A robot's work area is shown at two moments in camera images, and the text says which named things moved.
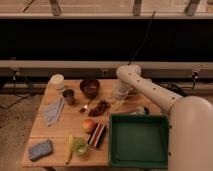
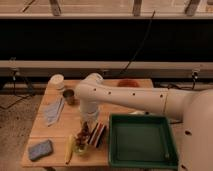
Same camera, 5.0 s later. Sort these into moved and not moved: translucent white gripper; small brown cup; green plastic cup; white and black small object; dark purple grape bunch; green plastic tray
Moved: dark purple grape bunch; translucent white gripper
Not moved: green plastic tray; white and black small object; small brown cup; green plastic cup
